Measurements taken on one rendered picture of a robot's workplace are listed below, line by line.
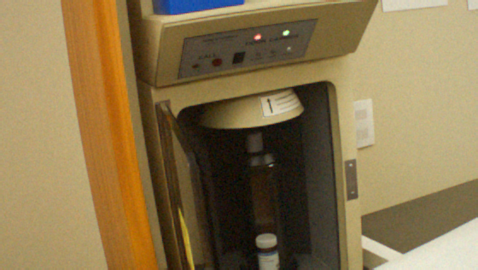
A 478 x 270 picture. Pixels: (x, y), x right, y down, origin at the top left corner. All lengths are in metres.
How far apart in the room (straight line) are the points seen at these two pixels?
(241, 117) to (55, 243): 0.59
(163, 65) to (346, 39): 0.28
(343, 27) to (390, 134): 0.73
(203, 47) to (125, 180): 0.20
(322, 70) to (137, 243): 0.39
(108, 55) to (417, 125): 1.04
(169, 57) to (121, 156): 0.14
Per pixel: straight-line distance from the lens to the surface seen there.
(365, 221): 1.57
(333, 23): 0.92
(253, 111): 1.00
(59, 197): 1.38
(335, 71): 1.02
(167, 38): 0.82
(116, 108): 0.82
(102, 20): 0.81
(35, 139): 1.35
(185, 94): 0.93
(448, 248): 0.16
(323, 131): 1.08
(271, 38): 0.89
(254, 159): 1.06
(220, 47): 0.87
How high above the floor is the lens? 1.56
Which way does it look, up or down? 15 degrees down
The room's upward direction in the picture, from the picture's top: 7 degrees counter-clockwise
